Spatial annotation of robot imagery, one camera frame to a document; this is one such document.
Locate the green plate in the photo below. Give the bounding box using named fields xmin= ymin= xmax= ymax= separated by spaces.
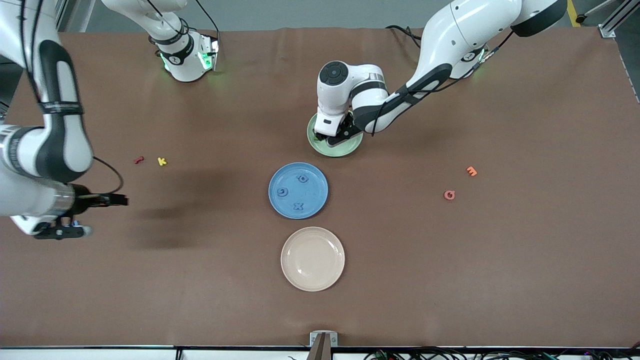
xmin=306 ymin=112 xmax=364 ymax=158

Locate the blue plate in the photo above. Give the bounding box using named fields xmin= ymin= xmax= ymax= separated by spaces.
xmin=268 ymin=162 xmax=329 ymax=220

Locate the beige plate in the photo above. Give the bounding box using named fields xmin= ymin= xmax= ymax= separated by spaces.
xmin=280 ymin=226 xmax=346 ymax=292

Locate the brown table cover sheet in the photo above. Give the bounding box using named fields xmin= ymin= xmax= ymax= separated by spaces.
xmin=0 ymin=26 xmax=640 ymax=349

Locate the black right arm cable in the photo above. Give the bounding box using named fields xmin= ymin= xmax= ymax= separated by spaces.
xmin=92 ymin=156 xmax=125 ymax=197

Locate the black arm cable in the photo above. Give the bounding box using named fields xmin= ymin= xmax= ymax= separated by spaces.
xmin=371 ymin=30 xmax=516 ymax=136
xmin=92 ymin=156 xmax=125 ymax=197

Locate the black base cable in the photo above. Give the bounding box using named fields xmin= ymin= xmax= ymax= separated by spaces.
xmin=385 ymin=24 xmax=423 ymax=51

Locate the white table edge rail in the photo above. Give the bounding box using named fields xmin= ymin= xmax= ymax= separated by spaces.
xmin=0 ymin=346 xmax=640 ymax=360

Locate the aluminium frame profile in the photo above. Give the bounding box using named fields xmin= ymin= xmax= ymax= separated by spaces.
xmin=54 ymin=0 xmax=97 ymax=34
xmin=598 ymin=0 xmax=640 ymax=38

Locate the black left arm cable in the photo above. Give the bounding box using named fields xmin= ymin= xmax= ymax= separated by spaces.
xmin=371 ymin=30 xmax=516 ymax=136

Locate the tan wedge post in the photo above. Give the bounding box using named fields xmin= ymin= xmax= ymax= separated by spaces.
xmin=306 ymin=333 xmax=333 ymax=360

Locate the black cable bundle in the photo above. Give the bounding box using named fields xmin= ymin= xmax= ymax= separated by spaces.
xmin=364 ymin=346 xmax=640 ymax=360

